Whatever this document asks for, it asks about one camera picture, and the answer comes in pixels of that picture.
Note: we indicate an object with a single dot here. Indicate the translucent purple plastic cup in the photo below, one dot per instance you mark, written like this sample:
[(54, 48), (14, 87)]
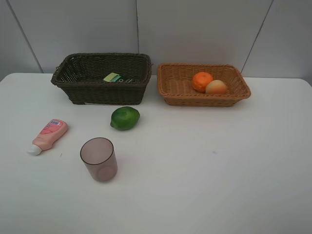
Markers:
[(98, 155)]

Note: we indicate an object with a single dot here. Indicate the light orange wicker basket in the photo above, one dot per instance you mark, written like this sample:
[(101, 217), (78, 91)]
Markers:
[(174, 83)]

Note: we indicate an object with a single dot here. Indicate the dark brown wicker basket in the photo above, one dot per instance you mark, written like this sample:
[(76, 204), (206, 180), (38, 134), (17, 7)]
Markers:
[(81, 76)]

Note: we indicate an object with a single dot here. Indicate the red yellow peach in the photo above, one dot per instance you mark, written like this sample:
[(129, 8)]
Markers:
[(216, 87)]

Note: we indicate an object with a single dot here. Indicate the dark green pump bottle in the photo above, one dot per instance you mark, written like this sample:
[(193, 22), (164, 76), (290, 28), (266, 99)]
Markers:
[(116, 78)]

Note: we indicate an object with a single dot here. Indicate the green lime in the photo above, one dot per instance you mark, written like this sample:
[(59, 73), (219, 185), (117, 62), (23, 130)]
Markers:
[(124, 118)]

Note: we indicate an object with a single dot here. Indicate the orange mandarin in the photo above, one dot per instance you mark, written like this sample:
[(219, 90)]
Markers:
[(201, 80)]

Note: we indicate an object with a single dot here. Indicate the pink lotion tube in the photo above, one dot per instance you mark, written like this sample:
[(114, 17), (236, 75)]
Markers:
[(52, 131)]

